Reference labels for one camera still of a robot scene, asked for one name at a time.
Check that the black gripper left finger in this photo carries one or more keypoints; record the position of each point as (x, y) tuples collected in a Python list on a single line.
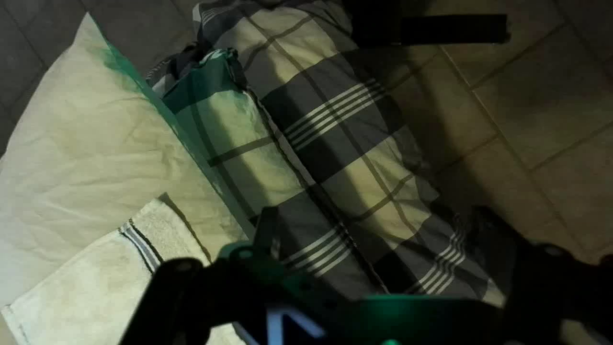
[(173, 308)]

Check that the white towel with blue stripes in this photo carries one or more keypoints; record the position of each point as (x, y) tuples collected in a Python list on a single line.
[(83, 294)]

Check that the grey plaid blanket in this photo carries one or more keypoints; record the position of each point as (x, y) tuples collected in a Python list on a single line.
[(346, 154)]

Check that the cream pillow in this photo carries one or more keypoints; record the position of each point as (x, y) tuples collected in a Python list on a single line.
[(83, 147)]

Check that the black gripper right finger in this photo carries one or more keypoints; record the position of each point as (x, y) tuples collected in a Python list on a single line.
[(562, 300)]

